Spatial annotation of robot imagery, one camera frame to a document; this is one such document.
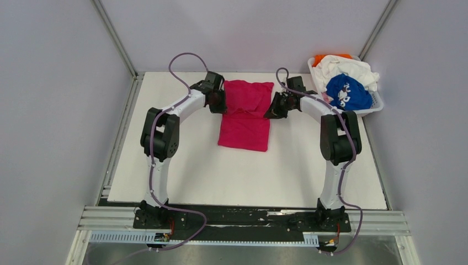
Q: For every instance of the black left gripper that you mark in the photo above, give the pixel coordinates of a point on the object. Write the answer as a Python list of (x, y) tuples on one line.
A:
[(221, 109)]

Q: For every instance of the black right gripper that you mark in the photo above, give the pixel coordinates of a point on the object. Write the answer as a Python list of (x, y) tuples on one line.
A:
[(275, 111)]

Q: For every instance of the pink t-shirt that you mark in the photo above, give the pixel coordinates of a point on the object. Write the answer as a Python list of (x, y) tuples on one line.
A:
[(244, 126)]

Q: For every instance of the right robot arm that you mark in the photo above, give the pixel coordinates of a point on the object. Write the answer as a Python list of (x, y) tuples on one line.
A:
[(340, 143)]

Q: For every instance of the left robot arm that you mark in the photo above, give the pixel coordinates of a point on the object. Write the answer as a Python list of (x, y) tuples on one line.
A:
[(160, 137)]

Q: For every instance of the light pink garment in basket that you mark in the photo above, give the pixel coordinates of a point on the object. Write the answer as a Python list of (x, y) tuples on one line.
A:
[(327, 98)]

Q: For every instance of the orange t-shirt in basket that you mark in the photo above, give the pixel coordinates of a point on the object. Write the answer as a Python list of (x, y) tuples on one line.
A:
[(318, 58)]

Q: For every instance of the white t-shirt in basket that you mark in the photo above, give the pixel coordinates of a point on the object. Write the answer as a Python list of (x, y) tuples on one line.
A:
[(333, 65)]

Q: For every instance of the blue t-shirt in basket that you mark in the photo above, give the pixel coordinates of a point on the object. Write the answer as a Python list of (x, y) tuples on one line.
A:
[(348, 93)]

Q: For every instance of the white perforated laundry basket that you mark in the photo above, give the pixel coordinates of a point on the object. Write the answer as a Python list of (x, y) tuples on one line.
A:
[(376, 106)]

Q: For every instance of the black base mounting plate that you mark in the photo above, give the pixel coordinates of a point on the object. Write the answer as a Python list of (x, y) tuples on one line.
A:
[(190, 220)]

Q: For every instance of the white slotted cable duct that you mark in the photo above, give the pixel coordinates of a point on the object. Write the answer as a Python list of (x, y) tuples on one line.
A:
[(305, 240)]

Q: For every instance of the aluminium frame rail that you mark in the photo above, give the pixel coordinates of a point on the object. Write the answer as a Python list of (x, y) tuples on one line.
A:
[(374, 222)]

